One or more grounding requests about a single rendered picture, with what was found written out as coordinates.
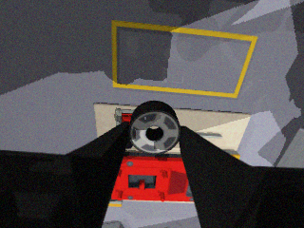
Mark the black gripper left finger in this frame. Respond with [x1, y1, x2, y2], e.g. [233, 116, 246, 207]
[0, 122, 129, 228]

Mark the yellow rectangular outline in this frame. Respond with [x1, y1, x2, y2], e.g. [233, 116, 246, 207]
[111, 20, 258, 98]

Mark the black wheel with grey hub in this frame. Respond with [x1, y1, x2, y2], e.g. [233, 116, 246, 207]
[128, 101, 181, 155]

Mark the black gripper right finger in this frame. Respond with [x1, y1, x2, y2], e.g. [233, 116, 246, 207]
[179, 125, 304, 228]

